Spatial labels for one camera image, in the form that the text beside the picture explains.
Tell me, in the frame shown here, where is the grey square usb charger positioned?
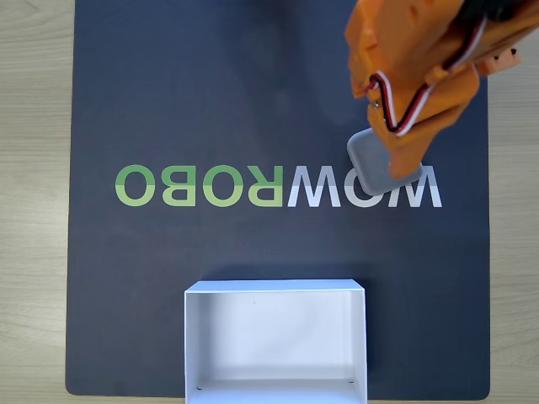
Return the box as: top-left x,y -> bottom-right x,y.
346,128 -> 424,197

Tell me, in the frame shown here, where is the white cardboard box bin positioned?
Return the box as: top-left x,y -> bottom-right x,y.
184,278 -> 369,404

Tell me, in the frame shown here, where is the dark mat with WOWROBO print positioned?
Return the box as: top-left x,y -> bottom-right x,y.
65,0 -> 492,401

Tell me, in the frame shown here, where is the red white black servo cable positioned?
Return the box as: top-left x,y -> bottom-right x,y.
365,16 -> 489,138

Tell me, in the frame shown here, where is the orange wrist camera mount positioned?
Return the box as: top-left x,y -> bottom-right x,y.
475,44 -> 525,79

